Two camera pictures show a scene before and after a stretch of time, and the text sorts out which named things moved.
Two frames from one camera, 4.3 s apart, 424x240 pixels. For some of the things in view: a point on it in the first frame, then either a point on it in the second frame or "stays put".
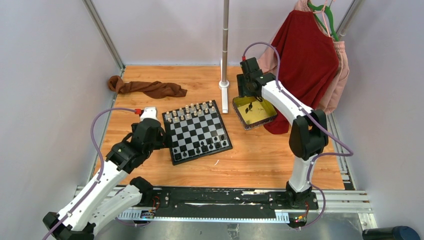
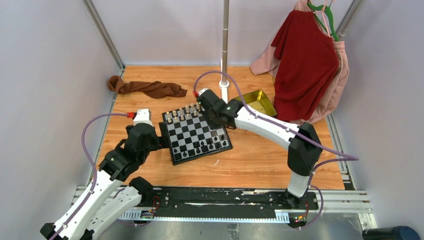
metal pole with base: [224, 84] stays put
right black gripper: [243, 91] to [215, 125]
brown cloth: [152, 89] stays put
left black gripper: [165, 140] stays put
